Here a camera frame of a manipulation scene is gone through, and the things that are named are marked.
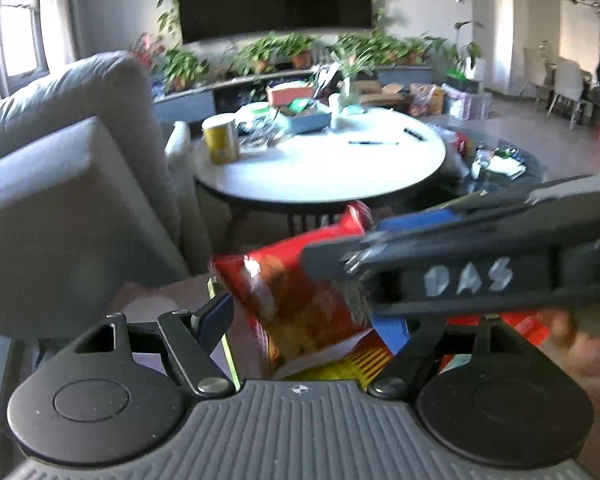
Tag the brown cardboard box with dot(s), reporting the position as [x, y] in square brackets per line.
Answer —
[382, 91]

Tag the pink dotted tablecloth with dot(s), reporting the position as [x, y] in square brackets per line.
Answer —
[145, 310]

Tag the grey television cabinet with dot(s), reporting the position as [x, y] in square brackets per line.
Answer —
[190, 102]

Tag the round white table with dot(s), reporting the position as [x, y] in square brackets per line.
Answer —
[330, 165]

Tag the long black pen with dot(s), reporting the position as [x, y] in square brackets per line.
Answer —
[375, 142]

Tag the dark framed window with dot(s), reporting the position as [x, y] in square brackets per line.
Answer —
[20, 25]

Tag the red flower plant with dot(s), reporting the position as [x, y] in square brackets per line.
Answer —
[141, 50]

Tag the red box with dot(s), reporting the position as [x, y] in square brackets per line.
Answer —
[287, 94]

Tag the grey sofa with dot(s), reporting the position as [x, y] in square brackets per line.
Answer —
[80, 185]

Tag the short black pen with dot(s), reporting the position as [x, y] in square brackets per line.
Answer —
[414, 134]

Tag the glass vase with green plant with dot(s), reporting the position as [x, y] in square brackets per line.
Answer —
[351, 80]

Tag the person's right hand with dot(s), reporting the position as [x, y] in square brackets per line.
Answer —
[597, 370]

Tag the white cup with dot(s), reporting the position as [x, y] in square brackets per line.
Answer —
[334, 102]

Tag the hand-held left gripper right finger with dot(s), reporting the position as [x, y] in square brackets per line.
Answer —
[392, 335]

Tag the white and pink bag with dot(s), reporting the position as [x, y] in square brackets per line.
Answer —
[467, 105]

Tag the yellow canister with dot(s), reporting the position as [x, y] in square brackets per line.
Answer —
[221, 140]

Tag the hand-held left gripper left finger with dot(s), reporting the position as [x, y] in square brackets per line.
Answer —
[212, 317]

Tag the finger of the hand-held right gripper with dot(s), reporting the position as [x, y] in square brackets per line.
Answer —
[420, 225]
[340, 260]

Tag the dark round table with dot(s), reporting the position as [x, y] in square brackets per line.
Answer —
[525, 180]

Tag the large-leaf plant in white pot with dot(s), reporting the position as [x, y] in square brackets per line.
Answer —
[465, 55]

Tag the orange bag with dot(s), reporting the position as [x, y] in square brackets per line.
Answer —
[426, 100]

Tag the row of potted plants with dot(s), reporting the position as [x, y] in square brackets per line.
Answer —
[280, 52]

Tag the green cardboard box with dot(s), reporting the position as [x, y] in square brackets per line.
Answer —
[228, 350]

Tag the blue tray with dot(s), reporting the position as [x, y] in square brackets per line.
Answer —
[305, 120]

